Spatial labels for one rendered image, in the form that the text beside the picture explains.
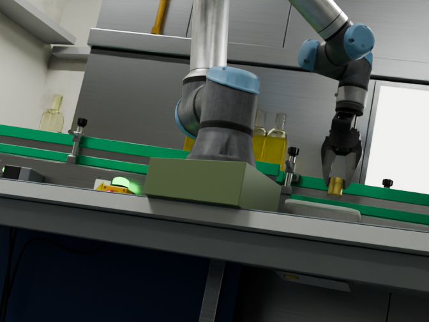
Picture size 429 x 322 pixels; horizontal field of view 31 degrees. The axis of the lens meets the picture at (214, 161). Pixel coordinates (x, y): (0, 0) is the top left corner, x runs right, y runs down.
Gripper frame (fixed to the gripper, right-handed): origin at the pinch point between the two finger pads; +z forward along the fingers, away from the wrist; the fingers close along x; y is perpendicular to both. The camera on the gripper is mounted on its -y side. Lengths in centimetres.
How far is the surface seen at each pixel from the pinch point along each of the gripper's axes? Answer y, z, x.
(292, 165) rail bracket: 5.7, -3.9, 12.5
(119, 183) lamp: 0, 8, 55
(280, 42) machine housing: 37, -50, 29
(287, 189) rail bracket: 5.8, 2.4, 12.6
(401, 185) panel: 35.0, -9.3, -14.0
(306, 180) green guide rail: 17.9, -3.3, 10.1
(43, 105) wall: 343, -104, 279
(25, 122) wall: 334, -86, 286
